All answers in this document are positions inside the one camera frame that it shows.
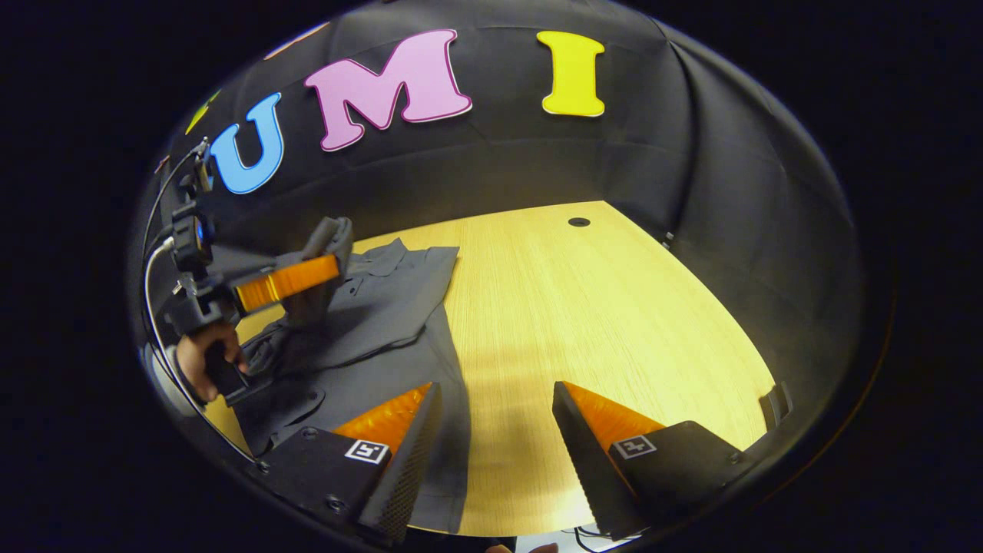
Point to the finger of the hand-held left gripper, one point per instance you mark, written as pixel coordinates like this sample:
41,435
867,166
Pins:
284,283

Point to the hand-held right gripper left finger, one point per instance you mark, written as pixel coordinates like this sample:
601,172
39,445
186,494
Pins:
407,468

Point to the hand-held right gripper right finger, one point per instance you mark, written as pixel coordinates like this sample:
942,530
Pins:
587,468

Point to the grey button-up shirt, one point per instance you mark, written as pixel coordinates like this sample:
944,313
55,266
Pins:
384,307

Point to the black backdrop cloth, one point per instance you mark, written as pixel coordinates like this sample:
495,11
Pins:
537,161

